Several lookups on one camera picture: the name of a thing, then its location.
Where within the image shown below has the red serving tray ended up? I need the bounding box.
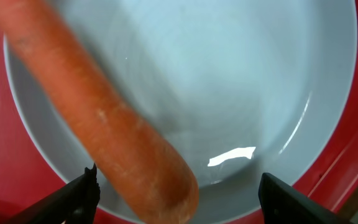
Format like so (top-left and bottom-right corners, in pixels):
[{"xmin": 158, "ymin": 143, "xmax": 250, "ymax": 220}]
[{"xmin": 0, "ymin": 0, "xmax": 358, "ymax": 223}]

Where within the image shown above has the orange carrot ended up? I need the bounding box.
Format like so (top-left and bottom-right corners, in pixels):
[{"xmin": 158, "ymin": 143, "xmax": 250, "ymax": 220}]
[{"xmin": 0, "ymin": 0, "xmax": 199, "ymax": 223}]

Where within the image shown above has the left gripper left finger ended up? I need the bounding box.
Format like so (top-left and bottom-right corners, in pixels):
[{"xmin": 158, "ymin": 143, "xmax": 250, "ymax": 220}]
[{"xmin": 6, "ymin": 166, "xmax": 101, "ymax": 224}]

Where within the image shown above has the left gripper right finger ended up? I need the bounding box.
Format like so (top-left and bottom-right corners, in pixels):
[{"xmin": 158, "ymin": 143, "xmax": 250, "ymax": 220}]
[{"xmin": 258, "ymin": 172, "xmax": 352, "ymax": 224}]

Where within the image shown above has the light blue plate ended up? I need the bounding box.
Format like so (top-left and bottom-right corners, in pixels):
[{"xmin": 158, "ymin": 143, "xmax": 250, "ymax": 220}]
[{"xmin": 2, "ymin": 0, "xmax": 358, "ymax": 224}]

